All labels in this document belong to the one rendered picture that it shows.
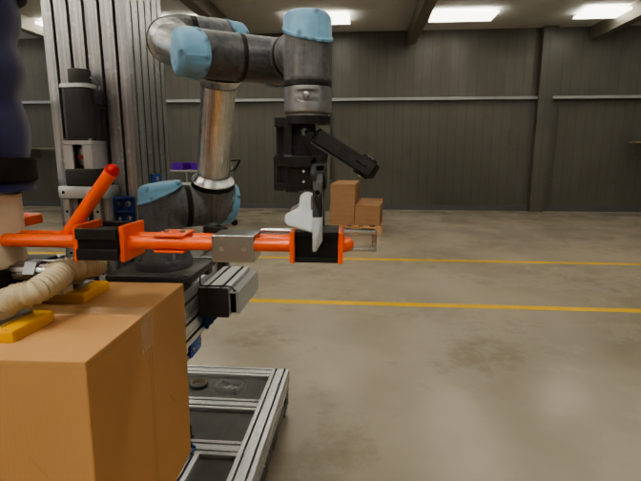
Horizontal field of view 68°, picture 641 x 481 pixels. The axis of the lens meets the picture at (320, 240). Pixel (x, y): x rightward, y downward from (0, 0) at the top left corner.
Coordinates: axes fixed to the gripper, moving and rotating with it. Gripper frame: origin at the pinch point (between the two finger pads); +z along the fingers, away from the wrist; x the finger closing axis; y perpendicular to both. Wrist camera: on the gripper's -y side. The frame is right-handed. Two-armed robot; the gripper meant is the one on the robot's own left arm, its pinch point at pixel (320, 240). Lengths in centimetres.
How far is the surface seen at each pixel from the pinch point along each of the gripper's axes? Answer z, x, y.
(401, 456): 121, -114, -32
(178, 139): -34, -1064, 384
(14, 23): -35, -3, 50
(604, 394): 121, -175, -154
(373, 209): 82, -689, -57
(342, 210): 85, -696, -8
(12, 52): -30, -2, 50
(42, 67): -202, -1080, 710
